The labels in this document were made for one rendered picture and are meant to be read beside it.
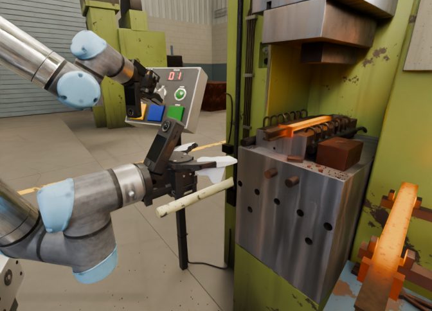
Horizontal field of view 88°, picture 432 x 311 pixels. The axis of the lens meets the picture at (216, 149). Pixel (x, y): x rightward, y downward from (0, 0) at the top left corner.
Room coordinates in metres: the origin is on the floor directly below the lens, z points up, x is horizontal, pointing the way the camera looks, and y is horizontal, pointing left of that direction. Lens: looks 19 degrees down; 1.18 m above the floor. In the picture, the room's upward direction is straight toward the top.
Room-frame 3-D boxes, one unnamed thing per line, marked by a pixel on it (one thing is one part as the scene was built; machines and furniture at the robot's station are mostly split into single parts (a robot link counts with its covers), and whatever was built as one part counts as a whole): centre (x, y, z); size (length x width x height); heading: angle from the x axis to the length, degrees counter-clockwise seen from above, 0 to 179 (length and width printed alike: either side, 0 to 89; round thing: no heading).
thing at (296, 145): (0.88, -0.38, 0.96); 0.42 x 0.20 x 0.09; 131
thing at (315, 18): (0.88, -0.38, 1.32); 0.42 x 0.20 x 0.10; 131
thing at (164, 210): (0.95, 0.08, 0.62); 0.44 x 0.05 x 0.05; 131
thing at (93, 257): (0.33, 0.24, 0.88); 0.11 x 0.08 x 0.11; 80
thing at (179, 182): (0.43, 0.11, 0.97); 0.12 x 0.08 x 0.09; 131
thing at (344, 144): (0.65, -0.38, 0.95); 0.12 x 0.09 x 0.07; 131
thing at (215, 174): (0.45, 0.00, 0.98); 0.09 x 0.03 x 0.06; 95
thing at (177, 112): (0.96, 0.17, 1.01); 0.07 x 0.05 x 0.07; 66
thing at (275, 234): (0.85, -0.42, 0.69); 0.56 x 0.38 x 0.45; 131
